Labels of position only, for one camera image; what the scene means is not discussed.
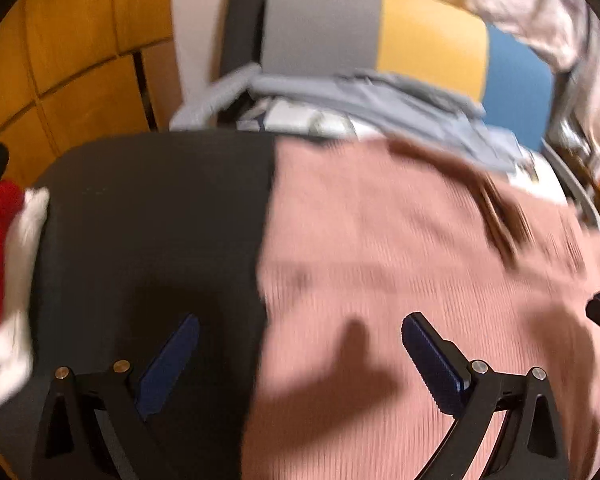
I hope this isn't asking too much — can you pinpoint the wooden wardrobe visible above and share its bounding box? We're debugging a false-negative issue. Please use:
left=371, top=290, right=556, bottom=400
left=0, top=0, right=183, bottom=188

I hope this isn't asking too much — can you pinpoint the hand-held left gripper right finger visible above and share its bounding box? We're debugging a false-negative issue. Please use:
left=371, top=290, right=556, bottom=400
left=401, top=311, right=571, bottom=480

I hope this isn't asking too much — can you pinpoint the white knitted sweater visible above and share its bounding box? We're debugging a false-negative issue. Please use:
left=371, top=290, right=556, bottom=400
left=0, top=187, right=51, bottom=426

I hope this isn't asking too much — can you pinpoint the light blue garment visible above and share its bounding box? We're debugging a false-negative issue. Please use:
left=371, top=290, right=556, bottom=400
left=250, top=70, right=523, bottom=173

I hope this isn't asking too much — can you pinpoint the pink patterned hanging quilt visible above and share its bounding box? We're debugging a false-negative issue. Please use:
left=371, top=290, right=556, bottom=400
left=402, top=0, right=600, bottom=171

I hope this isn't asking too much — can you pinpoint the pink knitted sweater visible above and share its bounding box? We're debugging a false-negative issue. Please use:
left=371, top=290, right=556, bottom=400
left=240, top=137, right=600, bottom=480

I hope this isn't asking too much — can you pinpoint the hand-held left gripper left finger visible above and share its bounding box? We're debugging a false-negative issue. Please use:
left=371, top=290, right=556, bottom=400
left=30, top=312, right=202, bottom=480

